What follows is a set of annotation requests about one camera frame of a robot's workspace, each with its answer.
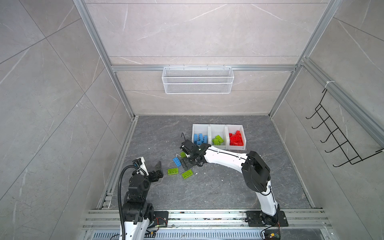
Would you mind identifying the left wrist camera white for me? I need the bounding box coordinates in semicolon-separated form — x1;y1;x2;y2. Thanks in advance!
133;157;149;176

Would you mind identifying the white three-compartment bin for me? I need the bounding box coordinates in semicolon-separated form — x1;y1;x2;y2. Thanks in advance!
192;124;247;151

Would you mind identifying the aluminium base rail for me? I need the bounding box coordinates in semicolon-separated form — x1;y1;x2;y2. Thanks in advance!
80;208;334;240

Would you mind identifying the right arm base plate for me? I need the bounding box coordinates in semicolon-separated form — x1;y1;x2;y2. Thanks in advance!
245;211;289;227

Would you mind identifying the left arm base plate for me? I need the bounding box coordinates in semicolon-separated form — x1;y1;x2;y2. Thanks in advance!
148;211;169;228

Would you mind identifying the red lego brick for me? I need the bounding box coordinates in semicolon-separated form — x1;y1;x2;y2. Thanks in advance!
229;133;234;146

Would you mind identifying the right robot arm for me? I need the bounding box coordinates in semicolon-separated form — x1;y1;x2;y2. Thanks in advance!
180;140;280;226

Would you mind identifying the red arch lego piece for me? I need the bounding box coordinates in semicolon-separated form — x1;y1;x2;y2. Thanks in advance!
233;131;244;146

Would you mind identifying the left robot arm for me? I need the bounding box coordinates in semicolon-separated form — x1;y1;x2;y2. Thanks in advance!
118;157;164;240

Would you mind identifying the green lego brick bottom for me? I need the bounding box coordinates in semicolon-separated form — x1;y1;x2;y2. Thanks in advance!
182;170;194;180

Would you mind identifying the white wire mesh basket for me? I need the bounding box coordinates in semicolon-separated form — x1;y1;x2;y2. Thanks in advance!
162;66;235;95

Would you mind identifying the black wire hook rack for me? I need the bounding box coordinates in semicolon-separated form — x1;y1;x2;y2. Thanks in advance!
306;89;384;168

